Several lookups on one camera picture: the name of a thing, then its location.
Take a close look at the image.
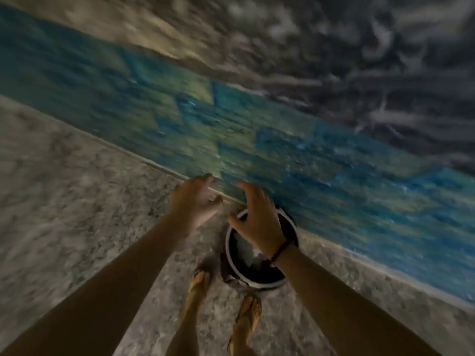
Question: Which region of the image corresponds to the person's right hand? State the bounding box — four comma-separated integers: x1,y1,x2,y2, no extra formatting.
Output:
227,181,294,258

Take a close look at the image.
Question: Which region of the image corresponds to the person's left hand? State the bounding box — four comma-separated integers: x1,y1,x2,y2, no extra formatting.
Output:
169,173,225,231

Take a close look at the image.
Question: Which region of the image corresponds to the round black trash bin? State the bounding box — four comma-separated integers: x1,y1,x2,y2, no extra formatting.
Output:
220,205,300,292

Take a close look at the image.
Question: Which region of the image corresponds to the person's right forearm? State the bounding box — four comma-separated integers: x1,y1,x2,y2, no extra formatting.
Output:
276,244,442,356

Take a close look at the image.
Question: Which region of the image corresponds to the person's left foot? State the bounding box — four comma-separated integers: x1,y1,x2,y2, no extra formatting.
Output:
187,268,212,305

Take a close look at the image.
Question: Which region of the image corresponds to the person's foot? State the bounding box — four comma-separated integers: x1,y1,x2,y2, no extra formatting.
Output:
187,268,212,305
232,294,262,338

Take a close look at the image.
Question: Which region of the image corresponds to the person's right foot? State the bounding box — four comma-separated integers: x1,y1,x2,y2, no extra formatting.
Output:
232,294,262,338

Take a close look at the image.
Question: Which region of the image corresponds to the person's right leg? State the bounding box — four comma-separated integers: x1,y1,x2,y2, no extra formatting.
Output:
226,329,260,356

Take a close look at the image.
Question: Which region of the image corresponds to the person's leg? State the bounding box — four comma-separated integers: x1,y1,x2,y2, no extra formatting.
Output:
226,329,260,356
165,292,205,356

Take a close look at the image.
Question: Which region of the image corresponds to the person's left leg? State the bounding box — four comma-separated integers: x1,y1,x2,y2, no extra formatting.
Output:
165,292,205,356

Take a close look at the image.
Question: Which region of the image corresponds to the red bead bracelet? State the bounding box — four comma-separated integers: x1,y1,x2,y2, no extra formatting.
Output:
269,239,296,268

